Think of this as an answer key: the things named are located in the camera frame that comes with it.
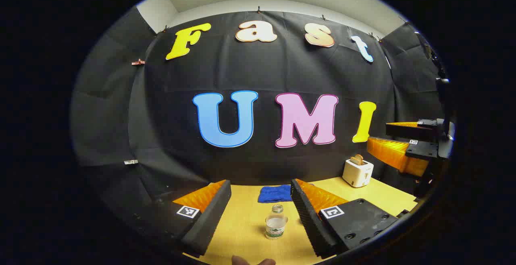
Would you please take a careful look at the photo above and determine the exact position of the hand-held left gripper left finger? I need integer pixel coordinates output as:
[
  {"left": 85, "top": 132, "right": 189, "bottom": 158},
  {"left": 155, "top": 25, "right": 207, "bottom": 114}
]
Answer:
[{"left": 129, "top": 179, "right": 232, "bottom": 257}]

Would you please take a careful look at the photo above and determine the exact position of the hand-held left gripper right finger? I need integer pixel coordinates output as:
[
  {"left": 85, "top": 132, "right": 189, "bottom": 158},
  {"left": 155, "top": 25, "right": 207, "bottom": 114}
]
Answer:
[{"left": 290, "top": 178, "right": 399, "bottom": 258}]

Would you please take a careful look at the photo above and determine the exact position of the clear plastic water bottle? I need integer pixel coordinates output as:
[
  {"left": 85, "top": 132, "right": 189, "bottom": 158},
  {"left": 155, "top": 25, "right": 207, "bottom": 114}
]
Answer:
[{"left": 265, "top": 204, "right": 288, "bottom": 240}]

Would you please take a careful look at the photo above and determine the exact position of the blue folded towel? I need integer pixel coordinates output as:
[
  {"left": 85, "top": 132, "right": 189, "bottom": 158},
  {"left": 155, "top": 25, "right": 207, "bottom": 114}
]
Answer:
[{"left": 258, "top": 185, "right": 292, "bottom": 203}]

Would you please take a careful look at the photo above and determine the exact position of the white toaster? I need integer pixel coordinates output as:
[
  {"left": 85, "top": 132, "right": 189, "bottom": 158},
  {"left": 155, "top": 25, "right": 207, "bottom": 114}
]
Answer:
[{"left": 342, "top": 159, "right": 374, "bottom": 188}]

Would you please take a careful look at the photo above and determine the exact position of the black backdrop cloth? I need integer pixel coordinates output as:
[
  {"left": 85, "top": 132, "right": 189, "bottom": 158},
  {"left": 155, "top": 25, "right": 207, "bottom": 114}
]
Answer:
[{"left": 71, "top": 5, "right": 454, "bottom": 201}]

